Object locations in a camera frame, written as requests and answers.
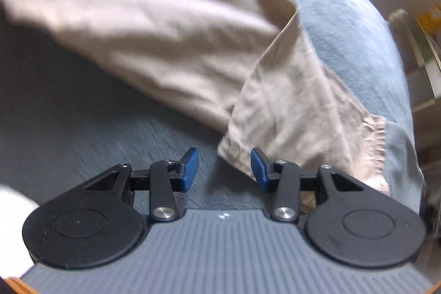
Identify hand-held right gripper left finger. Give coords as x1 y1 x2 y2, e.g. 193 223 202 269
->
85 147 200 223

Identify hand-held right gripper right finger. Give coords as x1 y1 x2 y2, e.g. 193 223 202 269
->
250 147 365 224

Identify beige pants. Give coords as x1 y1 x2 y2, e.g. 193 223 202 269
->
0 0 391 208

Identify wooden desk with drawers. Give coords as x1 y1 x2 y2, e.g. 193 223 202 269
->
387 9 441 150

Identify yellow box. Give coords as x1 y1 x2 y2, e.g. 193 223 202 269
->
416 4 441 37

